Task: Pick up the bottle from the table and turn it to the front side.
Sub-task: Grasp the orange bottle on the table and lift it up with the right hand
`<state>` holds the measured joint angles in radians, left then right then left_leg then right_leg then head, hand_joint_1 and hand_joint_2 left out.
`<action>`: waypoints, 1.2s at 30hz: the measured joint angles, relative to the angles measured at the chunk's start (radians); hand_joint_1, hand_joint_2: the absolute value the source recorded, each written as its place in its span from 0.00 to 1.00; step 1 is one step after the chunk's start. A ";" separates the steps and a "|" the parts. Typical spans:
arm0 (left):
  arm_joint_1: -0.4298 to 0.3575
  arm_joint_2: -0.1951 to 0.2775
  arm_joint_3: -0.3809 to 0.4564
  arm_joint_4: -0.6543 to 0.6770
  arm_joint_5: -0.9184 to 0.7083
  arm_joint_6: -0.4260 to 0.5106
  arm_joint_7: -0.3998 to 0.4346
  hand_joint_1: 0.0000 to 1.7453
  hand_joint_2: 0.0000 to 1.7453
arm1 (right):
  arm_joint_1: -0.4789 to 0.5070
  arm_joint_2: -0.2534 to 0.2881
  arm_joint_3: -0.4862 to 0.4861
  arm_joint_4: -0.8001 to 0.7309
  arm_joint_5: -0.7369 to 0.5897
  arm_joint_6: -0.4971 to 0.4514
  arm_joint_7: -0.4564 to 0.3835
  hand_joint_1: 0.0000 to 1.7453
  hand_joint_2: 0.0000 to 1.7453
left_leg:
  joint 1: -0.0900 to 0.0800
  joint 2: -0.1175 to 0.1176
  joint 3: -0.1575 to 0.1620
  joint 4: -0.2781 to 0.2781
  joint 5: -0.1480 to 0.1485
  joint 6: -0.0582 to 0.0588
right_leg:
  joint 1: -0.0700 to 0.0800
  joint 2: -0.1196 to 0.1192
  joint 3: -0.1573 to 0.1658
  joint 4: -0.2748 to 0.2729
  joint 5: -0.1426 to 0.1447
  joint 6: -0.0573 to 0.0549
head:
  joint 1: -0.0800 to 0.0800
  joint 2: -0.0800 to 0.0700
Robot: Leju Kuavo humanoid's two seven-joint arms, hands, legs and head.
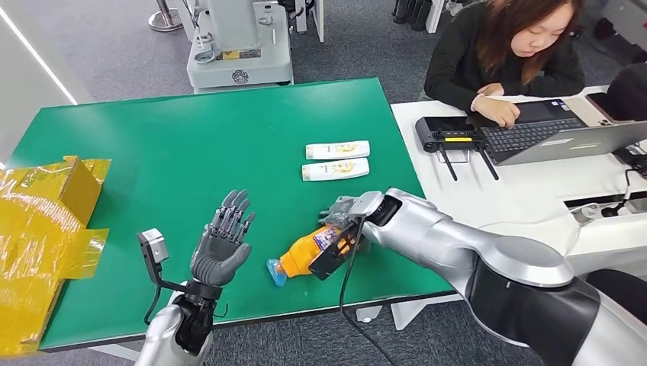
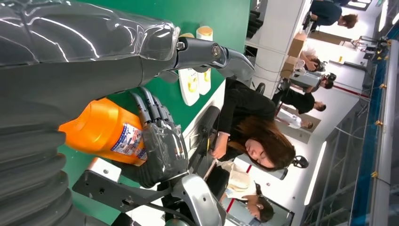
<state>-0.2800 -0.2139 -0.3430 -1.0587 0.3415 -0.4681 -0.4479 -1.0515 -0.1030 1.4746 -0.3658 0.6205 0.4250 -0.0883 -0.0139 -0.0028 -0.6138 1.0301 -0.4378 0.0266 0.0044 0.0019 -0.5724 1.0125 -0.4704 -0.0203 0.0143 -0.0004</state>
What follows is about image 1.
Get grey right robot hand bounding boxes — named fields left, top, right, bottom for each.
left=317, top=195, right=372, bottom=255

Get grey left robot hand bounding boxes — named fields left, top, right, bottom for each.
left=189, top=189, right=257, bottom=288

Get orange bottle with clear cap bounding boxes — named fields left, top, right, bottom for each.
left=266, top=223, right=355, bottom=288

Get white shampoo bottle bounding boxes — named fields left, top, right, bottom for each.
left=301, top=157, right=371, bottom=181
left=305, top=140, right=371, bottom=161

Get white table foot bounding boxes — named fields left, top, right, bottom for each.
left=355, top=294, right=462, bottom=332

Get black controller with antennas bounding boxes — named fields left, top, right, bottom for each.
left=414, top=116, right=501, bottom=181

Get clear controller stand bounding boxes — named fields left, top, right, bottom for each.
left=439, top=149, right=472, bottom=165

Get cardboard box with yellow tape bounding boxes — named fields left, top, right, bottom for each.
left=0, top=155, right=112, bottom=357

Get person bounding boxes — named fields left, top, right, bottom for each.
left=423, top=0, right=587, bottom=128

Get grey white machine base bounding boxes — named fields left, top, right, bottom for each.
left=176, top=0, right=295, bottom=95

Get white furniture legs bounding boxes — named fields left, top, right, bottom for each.
left=295, top=0, right=326, bottom=43

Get black items on floor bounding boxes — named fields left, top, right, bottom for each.
left=391, top=0, right=433, bottom=32

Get silver laptop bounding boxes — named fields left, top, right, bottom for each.
left=470, top=98, right=647, bottom=167

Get white furniture leg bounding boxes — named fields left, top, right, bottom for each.
left=425, top=0, right=446, bottom=34

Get metal stanchion base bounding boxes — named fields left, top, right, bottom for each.
left=147, top=0, right=184, bottom=33

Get white power adapter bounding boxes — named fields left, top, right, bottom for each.
left=573, top=203, right=603, bottom=226

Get rose gold smartphone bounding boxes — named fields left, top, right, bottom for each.
left=563, top=91, right=638, bottom=127

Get black device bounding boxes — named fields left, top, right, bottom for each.
left=613, top=143, right=647, bottom=173

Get person's head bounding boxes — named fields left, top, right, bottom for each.
left=605, top=63, right=647, bottom=122

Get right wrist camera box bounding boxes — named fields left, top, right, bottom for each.
left=308, top=190, right=385, bottom=282

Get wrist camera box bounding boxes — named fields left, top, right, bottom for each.
left=308, top=190, right=385, bottom=282
left=136, top=228, right=191, bottom=295

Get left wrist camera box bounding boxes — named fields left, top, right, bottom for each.
left=136, top=228, right=191, bottom=295

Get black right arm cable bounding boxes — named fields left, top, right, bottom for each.
left=338, top=214, right=401, bottom=366

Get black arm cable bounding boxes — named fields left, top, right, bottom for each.
left=143, top=282, right=164, bottom=327
left=338, top=214, right=401, bottom=366

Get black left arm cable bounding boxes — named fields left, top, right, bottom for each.
left=143, top=282, right=164, bottom=327

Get black plug with cable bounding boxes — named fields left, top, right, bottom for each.
left=600, top=168, right=647, bottom=219

